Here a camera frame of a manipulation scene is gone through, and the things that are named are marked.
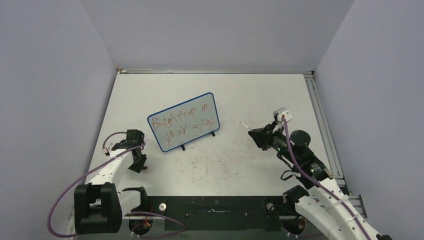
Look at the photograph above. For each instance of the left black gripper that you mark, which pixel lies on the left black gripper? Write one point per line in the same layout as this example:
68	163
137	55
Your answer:
138	167

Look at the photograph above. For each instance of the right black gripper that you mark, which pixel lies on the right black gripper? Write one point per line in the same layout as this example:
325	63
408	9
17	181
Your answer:
263	136

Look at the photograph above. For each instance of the red capped whiteboard marker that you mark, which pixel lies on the red capped whiteboard marker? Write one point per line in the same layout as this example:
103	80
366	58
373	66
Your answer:
247	127

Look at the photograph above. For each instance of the blue framed whiteboard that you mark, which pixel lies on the blue framed whiteboard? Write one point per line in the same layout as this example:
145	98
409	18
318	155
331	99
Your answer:
185	122

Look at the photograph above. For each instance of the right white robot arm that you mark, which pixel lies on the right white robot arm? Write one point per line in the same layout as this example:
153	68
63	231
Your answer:
319	198

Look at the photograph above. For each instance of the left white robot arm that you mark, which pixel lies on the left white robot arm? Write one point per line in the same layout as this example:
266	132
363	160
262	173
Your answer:
98	206

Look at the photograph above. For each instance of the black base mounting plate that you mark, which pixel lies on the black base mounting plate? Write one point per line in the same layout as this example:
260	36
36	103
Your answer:
224	213

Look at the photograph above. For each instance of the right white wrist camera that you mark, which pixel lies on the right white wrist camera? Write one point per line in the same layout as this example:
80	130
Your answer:
282	113

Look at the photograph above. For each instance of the aluminium frame rail right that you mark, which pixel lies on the aluminium frame rail right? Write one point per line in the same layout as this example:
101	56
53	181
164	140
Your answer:
326	136

